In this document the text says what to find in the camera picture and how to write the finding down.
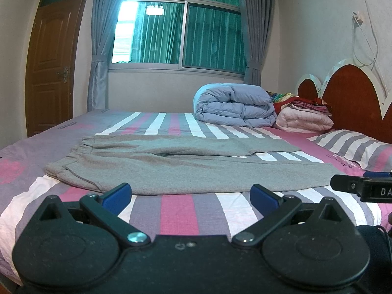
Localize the red folded clothes stack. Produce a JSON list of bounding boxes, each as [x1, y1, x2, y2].
[[267, 92, 331, 116]]

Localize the metal door handle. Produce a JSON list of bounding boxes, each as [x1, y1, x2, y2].
[[56, 66, 69, 84]]

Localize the grey curtain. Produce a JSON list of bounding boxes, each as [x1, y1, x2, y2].
[[239, 0, 275, 86], [86, 0, 123, 111]]

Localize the grey sweatpants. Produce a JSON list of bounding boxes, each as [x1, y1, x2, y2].
[[45, 135, 340, 195]]

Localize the folded pink blanket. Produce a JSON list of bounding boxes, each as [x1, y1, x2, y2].
[[274, 107, 333, 134]]

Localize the right grey curtain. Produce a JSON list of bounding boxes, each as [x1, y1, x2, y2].
[[239, 0, 275, 86]]

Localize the red wooden headboard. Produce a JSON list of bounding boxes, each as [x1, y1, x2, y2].
[[295, 59, 391, 143]]

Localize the brown wooden door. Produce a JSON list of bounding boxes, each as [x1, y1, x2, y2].
[[24, 0, 86, 137]]

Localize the white wall cable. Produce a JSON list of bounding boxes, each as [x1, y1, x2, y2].
[[351, 0, 388, 105]]

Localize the folded blue-grey duvet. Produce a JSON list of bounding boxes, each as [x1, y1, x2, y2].
[[193, 83, 276, 127]]

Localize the window with green blinds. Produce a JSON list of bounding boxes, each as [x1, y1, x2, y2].
[[110, 0, 246, 74]]

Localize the left grey curtain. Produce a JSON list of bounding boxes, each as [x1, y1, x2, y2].
[[86, 0, 123, 111]]

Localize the striped pillow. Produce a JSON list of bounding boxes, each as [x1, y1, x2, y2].
[[308, 129, 392, 172]]

